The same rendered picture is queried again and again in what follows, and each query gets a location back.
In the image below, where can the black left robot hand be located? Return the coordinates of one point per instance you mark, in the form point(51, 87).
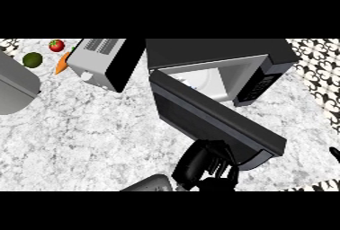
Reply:
point(191, 166)

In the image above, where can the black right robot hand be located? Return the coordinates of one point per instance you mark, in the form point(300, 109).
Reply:
point(336, 154)

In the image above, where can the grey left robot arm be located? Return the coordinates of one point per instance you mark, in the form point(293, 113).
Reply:
point(153, 184)

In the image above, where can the dark grey microwave door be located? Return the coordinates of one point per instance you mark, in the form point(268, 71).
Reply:
point(207, 119)

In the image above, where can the white milk carton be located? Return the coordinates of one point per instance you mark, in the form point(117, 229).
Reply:
point(190, 81)

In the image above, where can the black microwave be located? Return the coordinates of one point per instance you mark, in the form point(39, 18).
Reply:
point(212, 49)

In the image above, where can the white and black toaster oven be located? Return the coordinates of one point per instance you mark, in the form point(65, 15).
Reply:
point(95, 64)

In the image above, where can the orange carrot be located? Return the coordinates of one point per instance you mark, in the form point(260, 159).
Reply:
point(61, 65)

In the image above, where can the grey rounded appliance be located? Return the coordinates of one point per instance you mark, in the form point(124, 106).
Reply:
point(15, 86)

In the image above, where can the red tomato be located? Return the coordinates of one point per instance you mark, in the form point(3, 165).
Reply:
point(56, 46)

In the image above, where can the green avocado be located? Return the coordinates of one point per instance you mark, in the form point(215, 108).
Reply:
point(33, 60)

